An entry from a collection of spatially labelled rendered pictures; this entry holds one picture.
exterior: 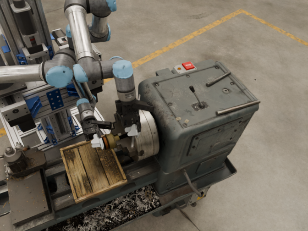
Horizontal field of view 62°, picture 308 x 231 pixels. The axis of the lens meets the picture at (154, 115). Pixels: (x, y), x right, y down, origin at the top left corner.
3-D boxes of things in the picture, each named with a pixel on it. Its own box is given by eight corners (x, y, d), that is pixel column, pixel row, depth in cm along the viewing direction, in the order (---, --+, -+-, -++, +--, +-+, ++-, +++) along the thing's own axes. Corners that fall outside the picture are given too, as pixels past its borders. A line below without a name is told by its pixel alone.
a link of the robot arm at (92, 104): (54, 41, 136) (84, 101, 173) (49, 53, 129) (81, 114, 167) (74, 38, 135) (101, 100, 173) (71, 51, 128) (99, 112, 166)
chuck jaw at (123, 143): (134, 134, 141) (143, 149, 133) (134, 140, 144) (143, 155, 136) (115, 140, 137) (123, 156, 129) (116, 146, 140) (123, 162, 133)
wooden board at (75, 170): (107, 136, 168) (106, 133, 164) (127, 183, 148) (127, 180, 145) (60, 151, 158) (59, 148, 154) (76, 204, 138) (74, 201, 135)
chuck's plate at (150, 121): (134, 121, 168) (138, 91, 142) (155, 162, 153) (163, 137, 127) (129, 123, 167) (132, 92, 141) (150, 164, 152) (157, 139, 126)
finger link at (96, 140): (93, 151, 133) (89, 138, 138) (104, 148, 134) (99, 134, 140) (93, 148, 130) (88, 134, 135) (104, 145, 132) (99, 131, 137)
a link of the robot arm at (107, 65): (98, 57, 108) (101, 65, 99) (123, 53, 111) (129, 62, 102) (100, 74, 112) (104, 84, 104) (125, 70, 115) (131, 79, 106)
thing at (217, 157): (184, 153, 266) (204, 95, 199) (210, 193, 240) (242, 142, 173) (131, 174, 246) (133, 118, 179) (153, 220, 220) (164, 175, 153)
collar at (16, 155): (19, 146, 129) (18, 143, 127) (22, 158, 125) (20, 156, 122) (2, 151, 126) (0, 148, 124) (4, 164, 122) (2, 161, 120)
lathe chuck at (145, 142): (129, 123, 167) (132, 92, 141) (150, 164, 152) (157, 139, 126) (117, 127, 164) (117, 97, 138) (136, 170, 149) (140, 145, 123)
